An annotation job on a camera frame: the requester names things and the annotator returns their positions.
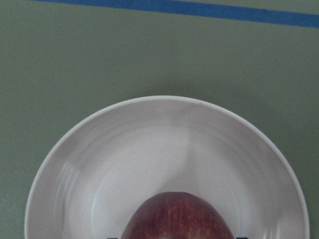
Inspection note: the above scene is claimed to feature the pink plate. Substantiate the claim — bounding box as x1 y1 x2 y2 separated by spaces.
24 96 310 239

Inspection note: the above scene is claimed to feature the red apple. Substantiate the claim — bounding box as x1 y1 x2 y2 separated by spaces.
122 192 234 239

